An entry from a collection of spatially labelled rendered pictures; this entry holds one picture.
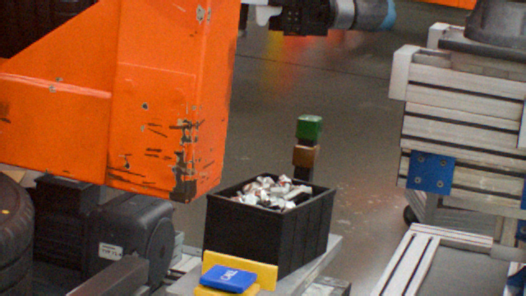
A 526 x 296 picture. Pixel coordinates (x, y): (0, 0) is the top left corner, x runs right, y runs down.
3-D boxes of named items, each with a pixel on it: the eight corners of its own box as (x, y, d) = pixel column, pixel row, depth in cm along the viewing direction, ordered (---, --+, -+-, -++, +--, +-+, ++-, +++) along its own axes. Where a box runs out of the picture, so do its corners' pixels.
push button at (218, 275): (214, 276, 169) (215, 263, 169) (256, 286, 167) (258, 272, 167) (197, 290, 163) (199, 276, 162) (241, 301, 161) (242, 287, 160)
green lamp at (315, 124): (300, 134, 198) (302, 113, 197) (321, 138, 196) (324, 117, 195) (293, 138, 194) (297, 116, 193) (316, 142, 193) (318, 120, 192)
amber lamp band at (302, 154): (297, 161, 199) (299, 140, 198) (318, 165, 198) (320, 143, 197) (290, 165, 195) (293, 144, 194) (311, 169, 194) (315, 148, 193)
